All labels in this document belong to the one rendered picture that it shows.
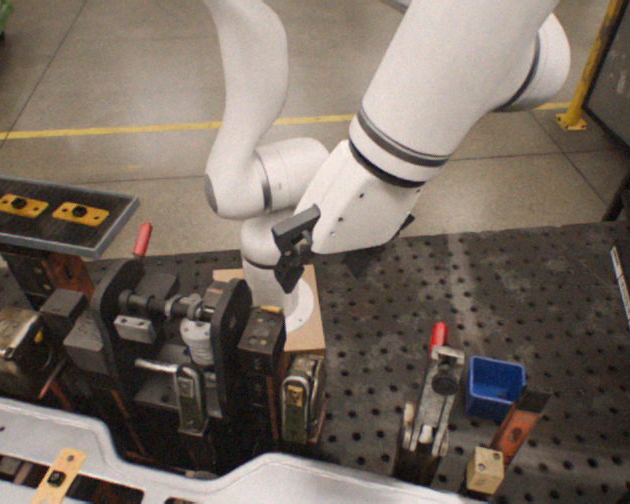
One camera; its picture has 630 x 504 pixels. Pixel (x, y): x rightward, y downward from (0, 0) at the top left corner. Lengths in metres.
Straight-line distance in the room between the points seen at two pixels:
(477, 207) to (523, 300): 1.46
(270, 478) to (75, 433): 0.29
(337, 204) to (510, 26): 0.18
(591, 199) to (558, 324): 1.78
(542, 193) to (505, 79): 2.65
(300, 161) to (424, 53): 0.54
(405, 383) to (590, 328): 0.49
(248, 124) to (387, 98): 0.45
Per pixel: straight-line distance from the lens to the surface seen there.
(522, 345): 1.32
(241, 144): 0.83
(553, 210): 2.94
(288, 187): 0.88
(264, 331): 0.72
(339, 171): 0.42
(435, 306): 1.33
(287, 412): 0.74
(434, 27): 0.37
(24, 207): 0.96
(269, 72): 0.79
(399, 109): 0.38
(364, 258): 0.54
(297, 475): 0.75
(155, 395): 0.88
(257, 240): 0.97
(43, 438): 0.86
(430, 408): 0.67
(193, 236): 2.58
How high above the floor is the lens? 1.69
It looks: 45 degrees down
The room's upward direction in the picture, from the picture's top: straight up
